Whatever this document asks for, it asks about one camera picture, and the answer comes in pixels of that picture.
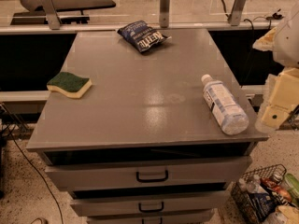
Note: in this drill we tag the left metal bracket post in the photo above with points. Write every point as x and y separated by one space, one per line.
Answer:
51 14

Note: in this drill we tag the wire basket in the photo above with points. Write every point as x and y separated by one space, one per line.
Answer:
241 197

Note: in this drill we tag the middle metal bracket post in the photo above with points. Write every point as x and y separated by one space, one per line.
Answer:
164 13

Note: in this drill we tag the green yellow sponge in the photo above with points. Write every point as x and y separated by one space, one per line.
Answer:
69 85

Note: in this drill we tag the top drawer black handle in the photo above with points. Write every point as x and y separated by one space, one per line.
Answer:
151 177

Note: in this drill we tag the clear blue-label plastic bottle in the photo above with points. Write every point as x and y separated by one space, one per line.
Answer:
230 116

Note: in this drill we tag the right metal bracket post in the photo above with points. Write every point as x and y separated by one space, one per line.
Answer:
236 12

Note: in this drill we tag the blue chip bag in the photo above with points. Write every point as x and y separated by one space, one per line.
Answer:
141 36

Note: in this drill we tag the black office chair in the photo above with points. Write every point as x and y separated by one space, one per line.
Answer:
35 13

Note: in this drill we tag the middle drawer black handle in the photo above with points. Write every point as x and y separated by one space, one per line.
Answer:
151 207

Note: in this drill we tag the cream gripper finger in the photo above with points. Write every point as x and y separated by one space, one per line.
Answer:
266 42
281 98

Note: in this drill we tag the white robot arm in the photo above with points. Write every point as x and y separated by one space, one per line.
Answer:
285 52

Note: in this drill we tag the red snack pack in basket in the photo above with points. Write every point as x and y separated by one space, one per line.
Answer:
276 188

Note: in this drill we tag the grey drawer cabinet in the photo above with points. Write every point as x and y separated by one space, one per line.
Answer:
143 113

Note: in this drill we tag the green bottle in basket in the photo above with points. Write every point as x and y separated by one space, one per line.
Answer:
291 184

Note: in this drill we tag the water bottle in basket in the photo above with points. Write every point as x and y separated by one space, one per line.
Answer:
261 200

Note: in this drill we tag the bottom drawer black handle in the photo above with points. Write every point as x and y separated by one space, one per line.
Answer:
152 220

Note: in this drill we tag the metal bracket post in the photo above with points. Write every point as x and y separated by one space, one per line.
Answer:
51 14
164 13
236 12

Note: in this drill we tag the drawer black handle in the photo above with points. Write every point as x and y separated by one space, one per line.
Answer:
151 207
152 220
151 177

